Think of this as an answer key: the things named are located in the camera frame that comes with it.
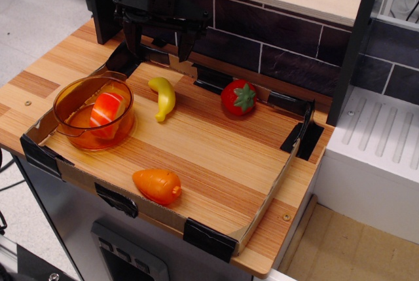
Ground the grey toy oven panel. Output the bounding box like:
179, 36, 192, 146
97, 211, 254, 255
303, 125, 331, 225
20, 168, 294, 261
91, 222, 170, 280

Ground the red toy strawberry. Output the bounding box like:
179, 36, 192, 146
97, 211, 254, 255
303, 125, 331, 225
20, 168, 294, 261
221, 79, 257, 116

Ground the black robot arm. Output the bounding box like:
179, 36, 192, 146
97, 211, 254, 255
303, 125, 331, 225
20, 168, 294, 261
113, 0, 211, 62

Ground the black vertical post right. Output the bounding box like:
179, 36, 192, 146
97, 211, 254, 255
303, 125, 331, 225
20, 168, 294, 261
327, 0, 376, 126

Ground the white toy sink drainboard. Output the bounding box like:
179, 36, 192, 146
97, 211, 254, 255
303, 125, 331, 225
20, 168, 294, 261
314, 87, 418, 243

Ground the black vertical post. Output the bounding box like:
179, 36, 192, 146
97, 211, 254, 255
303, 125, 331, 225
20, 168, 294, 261
83, 0, 132, 45
327, 0, 376, 126

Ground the orange white salmon sushi toy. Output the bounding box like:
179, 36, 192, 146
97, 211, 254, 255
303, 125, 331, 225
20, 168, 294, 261
89, 92, 126, 140

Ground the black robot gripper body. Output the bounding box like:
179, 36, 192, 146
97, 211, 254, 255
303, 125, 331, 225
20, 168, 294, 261
113, 0, 211, 32

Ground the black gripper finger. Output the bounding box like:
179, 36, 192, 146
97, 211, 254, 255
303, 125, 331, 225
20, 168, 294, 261
177, 29, 200, 62
122, 20, 142, 56

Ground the orange toy carrot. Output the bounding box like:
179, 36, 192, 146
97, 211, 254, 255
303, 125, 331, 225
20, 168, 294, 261
132, 169, 182, 205

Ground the yellow toy banana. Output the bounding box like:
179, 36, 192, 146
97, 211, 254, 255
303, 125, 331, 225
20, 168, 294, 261
148, 77, 176, 122

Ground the transparent orange plastic pot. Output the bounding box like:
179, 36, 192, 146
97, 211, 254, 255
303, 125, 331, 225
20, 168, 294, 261
53, 71, 135, 151

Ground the black vertical post left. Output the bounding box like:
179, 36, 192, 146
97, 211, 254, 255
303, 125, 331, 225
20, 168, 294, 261
83, 0, 132, 45

